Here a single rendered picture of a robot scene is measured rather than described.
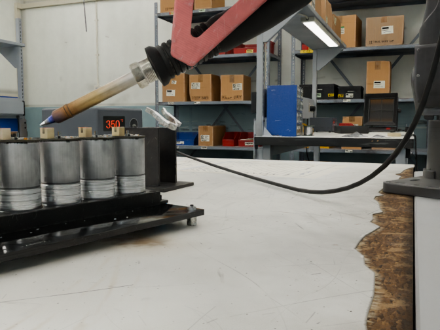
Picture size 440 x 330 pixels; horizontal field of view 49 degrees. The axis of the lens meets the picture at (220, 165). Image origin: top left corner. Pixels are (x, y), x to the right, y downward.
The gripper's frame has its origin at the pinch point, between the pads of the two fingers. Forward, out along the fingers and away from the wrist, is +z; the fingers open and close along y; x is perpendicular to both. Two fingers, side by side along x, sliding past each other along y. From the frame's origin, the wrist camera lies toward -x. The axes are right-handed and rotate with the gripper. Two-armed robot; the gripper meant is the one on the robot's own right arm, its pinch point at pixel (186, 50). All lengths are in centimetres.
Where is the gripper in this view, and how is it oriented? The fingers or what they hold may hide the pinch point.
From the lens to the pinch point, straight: 29.2
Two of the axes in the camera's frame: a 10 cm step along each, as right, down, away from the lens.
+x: 8.8, 4.4, 1.6
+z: -4.5, 8.9, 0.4
